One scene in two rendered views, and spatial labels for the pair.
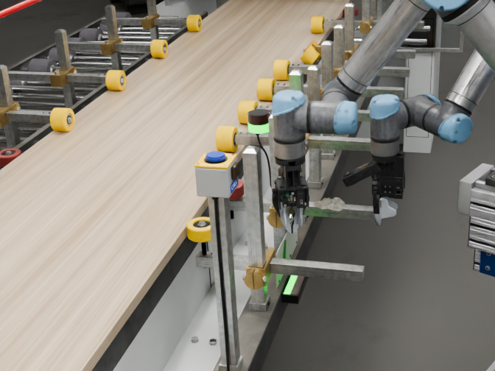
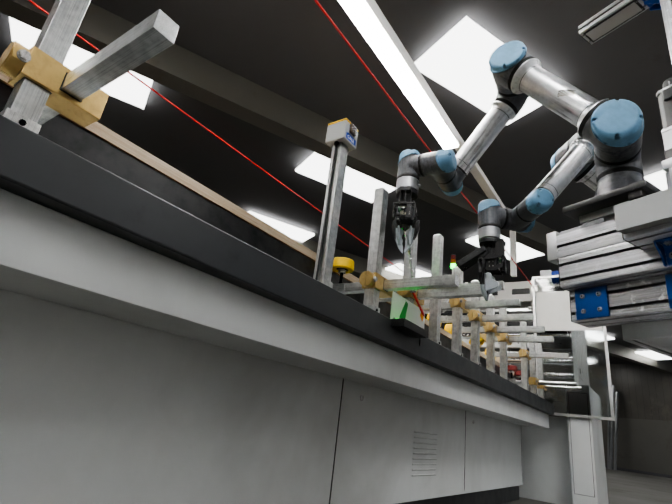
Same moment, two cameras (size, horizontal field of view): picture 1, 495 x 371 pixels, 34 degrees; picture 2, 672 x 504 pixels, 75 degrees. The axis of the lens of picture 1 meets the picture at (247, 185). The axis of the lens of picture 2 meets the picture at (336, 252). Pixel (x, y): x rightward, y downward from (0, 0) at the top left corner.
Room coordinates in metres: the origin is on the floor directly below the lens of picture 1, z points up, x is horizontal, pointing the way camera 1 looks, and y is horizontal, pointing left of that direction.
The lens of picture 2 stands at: (0.44, -0.36, 0.38)
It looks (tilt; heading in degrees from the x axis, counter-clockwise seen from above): 21 degrees up; 20
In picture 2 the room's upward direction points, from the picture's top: 7 degrees clockwise
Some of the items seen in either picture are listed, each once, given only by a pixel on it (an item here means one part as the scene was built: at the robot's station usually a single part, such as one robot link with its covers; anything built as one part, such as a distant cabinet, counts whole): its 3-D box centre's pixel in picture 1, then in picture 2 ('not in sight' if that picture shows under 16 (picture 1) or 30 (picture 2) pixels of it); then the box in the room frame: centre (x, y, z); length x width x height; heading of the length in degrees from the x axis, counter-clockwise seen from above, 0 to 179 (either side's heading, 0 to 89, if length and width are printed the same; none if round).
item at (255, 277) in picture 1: (260, 267); (376, 284); (1.76, -0.02, 0.80); 0.13 x 0.06 x 0.05; 163
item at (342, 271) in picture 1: (278, 266); (390, 286); (1.77, -0.07, 0.80); 0.43 x 0.03 x 0.04; 73
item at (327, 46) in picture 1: (328, 107); (475, 326); (2.70, -0.30, 0.90); 0.03 x 0.03 x 0.48; 73
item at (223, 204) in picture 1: (225, 284); (330, 212); (1.49, 0.06, 0.92); 0.05 x 0.04 x 0.45; 163
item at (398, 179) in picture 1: (387, 174); (492, 257); (1.94, -0.37, 0.96); 0.09 x 0.08 x 0.12; 73
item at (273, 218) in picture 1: (281, 209); (410, 294); (2.00, -0.09, 0.85); 0.13 x 0.06 x 0.05; 163
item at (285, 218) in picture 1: (286, 220); (398, 237); (1.73, -0.09, 0.95); 0.06 x 0.03 x 0.09; 3
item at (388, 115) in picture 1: (385, 117); (489, 216); (1.94, -0.37, 1.12); 0.09 x 0.08 x 0.11; 115
